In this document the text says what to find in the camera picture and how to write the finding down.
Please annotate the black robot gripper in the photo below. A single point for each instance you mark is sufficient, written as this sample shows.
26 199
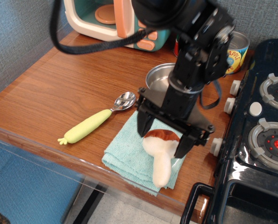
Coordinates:
177 108

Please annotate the plush white brown mushroom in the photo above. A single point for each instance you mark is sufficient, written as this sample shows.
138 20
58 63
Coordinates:
161 144

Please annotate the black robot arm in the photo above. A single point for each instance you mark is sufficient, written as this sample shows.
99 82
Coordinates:
205 32

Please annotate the light teal folded towel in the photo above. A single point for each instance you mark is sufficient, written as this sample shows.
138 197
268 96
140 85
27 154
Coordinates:
125 155

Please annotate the small steel pot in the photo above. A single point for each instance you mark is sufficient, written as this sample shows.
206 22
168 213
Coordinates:
157 77

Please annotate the tomato soup can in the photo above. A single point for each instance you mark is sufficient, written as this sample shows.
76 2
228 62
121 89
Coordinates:
176 47

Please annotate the black toy stove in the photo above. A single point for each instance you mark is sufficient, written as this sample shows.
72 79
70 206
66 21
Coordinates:
246 175

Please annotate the pineapple slices can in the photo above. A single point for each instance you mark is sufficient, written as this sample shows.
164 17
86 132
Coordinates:
237 52

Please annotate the toy teal microwave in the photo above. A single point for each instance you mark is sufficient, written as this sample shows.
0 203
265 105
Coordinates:
106 20

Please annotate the spoon with green handle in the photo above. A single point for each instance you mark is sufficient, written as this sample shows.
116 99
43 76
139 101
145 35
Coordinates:
87 126

